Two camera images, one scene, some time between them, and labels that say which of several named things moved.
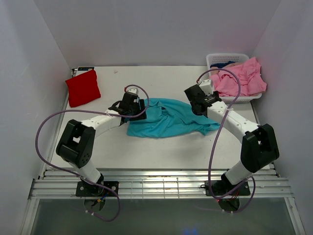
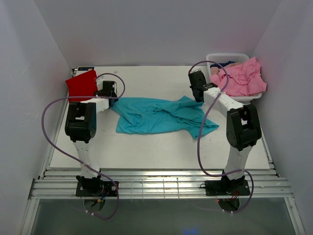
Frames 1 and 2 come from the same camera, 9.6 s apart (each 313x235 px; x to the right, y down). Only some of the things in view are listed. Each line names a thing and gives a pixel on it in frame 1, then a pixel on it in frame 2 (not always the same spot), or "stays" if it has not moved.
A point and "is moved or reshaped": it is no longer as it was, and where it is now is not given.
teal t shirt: (167, 117) is moved or reshaped
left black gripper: (142, 116) -> (99, 93)
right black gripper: (216, 93) -> (198, 100)
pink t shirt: (244, 79) stays
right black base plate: (220, 186) stays
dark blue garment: (220, 65) stays
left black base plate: (84, 189) stays
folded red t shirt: (83, 88) stays
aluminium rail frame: (162, 184) stays
